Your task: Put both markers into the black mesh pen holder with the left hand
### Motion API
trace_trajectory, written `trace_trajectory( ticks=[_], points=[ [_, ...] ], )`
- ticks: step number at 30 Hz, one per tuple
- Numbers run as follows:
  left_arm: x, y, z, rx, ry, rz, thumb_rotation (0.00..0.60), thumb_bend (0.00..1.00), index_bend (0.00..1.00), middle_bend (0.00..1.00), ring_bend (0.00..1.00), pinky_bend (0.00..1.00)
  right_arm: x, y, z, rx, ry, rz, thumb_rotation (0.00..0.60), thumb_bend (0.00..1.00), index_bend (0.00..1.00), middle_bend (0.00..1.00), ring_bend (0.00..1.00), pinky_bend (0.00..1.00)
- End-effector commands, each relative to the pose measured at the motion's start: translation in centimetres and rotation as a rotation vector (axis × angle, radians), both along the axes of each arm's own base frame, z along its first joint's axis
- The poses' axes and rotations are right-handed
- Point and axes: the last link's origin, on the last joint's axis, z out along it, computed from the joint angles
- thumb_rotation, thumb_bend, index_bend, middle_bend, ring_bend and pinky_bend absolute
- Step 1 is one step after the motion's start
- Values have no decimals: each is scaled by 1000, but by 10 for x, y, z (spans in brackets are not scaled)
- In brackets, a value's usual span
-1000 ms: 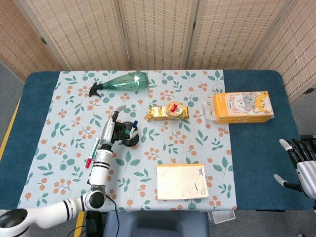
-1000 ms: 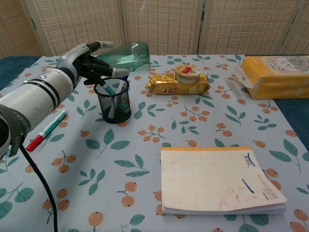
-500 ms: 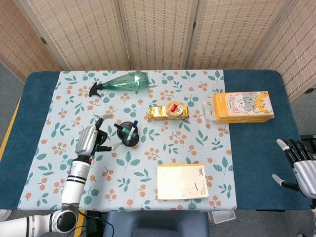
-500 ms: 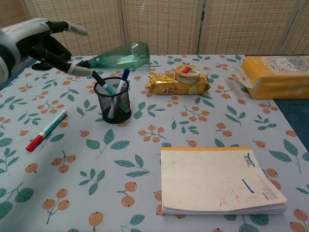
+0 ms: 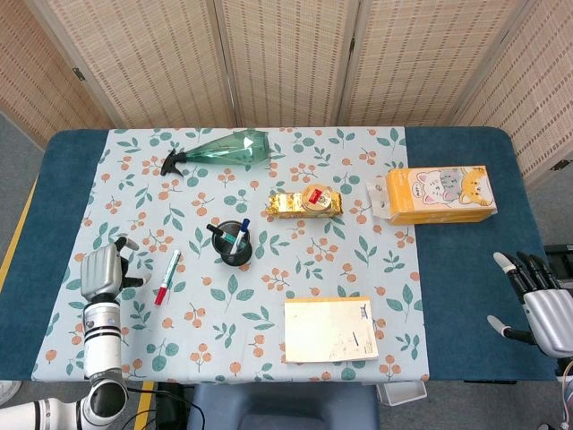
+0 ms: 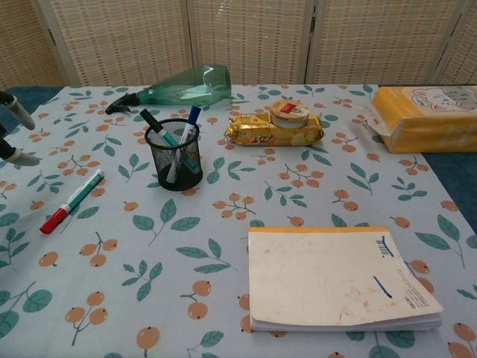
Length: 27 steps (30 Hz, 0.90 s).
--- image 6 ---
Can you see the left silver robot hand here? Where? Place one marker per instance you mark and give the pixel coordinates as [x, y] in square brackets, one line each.
[20, 112]

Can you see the blue capped whiteboard marker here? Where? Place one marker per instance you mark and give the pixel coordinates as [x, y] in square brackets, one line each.
[192, 121]

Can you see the green spray bottle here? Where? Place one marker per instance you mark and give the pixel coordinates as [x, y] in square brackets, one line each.
[186, 89]

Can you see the gold cracker packet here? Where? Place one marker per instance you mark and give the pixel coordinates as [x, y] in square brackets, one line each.
[257, 134]

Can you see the black capped whiteboard marker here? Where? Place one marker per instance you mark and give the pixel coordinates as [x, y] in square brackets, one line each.
[156, 125]

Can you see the yellow cat tissue pack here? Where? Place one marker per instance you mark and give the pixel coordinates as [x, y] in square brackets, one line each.
[428, 123]

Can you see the woven bamboo folding screen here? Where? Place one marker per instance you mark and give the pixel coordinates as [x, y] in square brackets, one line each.
[238, 37]

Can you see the floral leaf tablecloth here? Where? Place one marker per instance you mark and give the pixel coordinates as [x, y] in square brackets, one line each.
[238, 194]

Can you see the red capped whiteboard marker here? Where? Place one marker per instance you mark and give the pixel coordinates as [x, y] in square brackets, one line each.
[71, 203]

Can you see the cream cover notebook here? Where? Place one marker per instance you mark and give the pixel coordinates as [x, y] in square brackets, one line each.
[328, 279]

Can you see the round snack cup red label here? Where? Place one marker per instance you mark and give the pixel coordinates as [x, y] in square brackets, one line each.
[288, 112]

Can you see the black mesh pen holder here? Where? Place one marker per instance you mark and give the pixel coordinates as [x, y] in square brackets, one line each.
[175, 175]

